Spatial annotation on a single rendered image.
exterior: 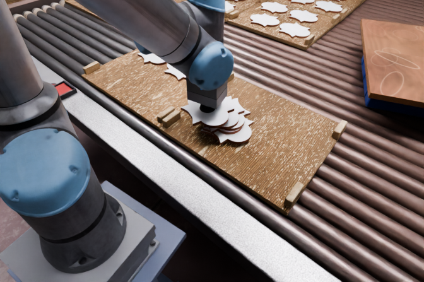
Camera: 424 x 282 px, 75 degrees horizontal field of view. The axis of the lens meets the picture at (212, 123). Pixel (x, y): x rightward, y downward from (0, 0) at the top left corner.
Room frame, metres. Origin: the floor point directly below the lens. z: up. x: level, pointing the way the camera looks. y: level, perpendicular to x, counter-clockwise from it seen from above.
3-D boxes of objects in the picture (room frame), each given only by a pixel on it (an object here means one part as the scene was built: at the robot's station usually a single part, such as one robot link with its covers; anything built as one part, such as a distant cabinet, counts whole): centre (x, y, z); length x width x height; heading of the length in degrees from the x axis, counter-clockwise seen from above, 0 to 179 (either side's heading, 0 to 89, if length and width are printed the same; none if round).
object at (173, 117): (0.58, 0.12, 0.95); 0.06 x 0.02 x 0.03; 140
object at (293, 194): (0.34, -0.18, 0.95); 0.06 x 0.02 x 0.03; 140
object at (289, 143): (0.56, -0.12, 0.93); 0.41 x 0.35 x 0.02; 50
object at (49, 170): (0.25, 0.25, 1.13); 0.13 x 0.12 x 0.14; 35
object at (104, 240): (0.24, 0.24, 1.01); 0.15 x 0.15 x 0.10
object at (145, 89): (0.83, 0.20, 0.93); 0.41 x 0.35 x 0.02; 50
